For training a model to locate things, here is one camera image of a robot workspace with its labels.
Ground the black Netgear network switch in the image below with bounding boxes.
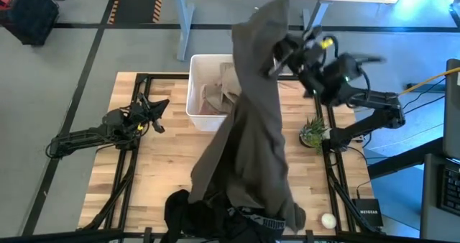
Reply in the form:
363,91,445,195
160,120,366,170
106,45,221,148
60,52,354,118
351,198,385,229

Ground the black crate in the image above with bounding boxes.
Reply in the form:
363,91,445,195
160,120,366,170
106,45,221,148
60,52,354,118
0,0,60,46

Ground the hazard-striped black floor mat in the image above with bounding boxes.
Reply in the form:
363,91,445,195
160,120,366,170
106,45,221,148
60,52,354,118
106,0,164,25

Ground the potted succulent plant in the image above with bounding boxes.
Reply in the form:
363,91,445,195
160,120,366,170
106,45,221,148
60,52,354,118
298,116,330,155

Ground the black floor beam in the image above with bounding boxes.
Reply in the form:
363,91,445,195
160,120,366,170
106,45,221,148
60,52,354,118
367,137,445,180

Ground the dark grey monitor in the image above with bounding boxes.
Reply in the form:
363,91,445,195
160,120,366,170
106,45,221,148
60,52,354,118
442,58,460,161

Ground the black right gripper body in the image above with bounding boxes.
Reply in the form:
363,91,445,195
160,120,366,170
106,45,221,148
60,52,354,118
282,29,326,84

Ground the beige garment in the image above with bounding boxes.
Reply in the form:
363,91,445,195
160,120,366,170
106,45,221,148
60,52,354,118
198,62,242,116

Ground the black aluminium frame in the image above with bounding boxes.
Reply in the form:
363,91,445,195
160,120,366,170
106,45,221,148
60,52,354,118
0,73,460,243

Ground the black keyboard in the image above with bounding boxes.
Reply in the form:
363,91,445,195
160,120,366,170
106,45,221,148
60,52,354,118
437,162,460,217

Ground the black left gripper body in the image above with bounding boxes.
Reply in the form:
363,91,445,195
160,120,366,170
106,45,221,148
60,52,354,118
129,93,156,132

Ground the black hooded garment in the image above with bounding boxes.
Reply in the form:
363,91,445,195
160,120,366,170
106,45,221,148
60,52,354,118
163,188,233,243

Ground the dark grey garment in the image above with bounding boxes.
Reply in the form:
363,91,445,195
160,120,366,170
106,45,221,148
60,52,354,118
188,0,307,234

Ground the white ball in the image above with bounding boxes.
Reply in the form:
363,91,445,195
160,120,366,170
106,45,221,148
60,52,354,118
321,213,338,230

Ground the white plastic bin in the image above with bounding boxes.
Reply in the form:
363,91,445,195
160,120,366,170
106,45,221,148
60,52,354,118
185,54,240,132

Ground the yellow cable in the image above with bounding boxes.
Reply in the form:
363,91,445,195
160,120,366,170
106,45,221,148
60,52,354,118
397,66,460,97

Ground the thin black cable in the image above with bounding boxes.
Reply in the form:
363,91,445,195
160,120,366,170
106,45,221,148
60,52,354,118
401,76,447,115

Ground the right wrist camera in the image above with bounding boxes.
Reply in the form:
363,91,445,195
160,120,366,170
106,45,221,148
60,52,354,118
303,25,339,52

